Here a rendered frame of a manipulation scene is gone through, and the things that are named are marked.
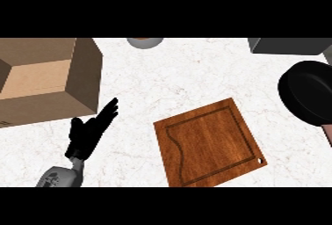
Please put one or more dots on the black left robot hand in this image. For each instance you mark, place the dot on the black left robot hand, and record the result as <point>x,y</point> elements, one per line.
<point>88,132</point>

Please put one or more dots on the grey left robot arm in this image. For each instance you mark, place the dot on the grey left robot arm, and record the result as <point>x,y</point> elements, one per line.
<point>62,176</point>

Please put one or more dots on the black pan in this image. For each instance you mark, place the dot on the black pan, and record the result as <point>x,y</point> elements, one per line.
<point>307,93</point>

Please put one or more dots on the grey round container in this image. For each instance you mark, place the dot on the grey round container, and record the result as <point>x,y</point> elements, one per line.
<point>145,42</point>

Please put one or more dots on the dark grey appliance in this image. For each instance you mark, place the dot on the dark grey appliance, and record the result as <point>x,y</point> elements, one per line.
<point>291,45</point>

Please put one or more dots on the open brown cardboard box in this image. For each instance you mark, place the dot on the open brown cardboard box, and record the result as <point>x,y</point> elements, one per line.
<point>43,80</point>

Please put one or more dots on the brown wooden cutting board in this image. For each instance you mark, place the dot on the brown wooden cutting board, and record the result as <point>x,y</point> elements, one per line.
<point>209,143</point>

